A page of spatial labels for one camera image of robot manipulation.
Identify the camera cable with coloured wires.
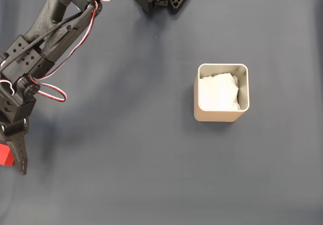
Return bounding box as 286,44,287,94
0,10,85,73

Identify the red cube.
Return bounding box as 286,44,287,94
0,144,16,167

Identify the white crumpled tissue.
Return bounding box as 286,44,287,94
199,72,241,110

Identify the beige square box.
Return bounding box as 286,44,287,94
193,63,250,123

